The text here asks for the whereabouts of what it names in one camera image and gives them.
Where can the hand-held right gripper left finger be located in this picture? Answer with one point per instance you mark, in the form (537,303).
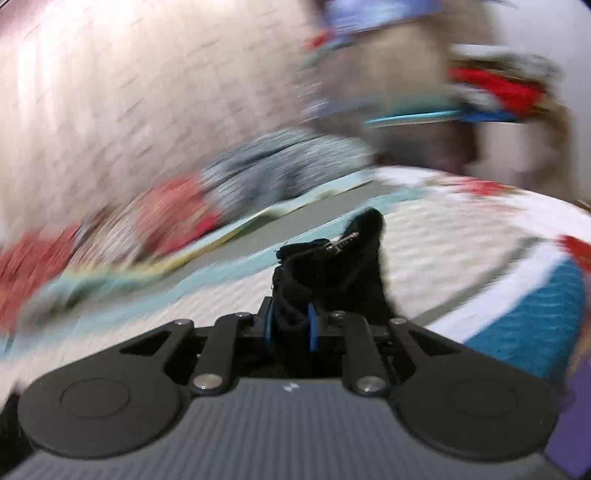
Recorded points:
(271,327)

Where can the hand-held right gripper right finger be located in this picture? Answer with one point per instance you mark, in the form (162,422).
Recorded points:
(313,330)

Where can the black pants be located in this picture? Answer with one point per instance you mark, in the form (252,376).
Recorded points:
(351,277)

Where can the red floral blanket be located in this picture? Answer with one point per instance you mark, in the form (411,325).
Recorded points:
(175,212)

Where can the blue-grey patterned blanket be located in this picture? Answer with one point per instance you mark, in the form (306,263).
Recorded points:
(286,170)

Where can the patterned bed comforter with lettering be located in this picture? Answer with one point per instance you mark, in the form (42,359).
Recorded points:
(461,240)

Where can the purple clothing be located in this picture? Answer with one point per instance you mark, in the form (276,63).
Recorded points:
(575,415)

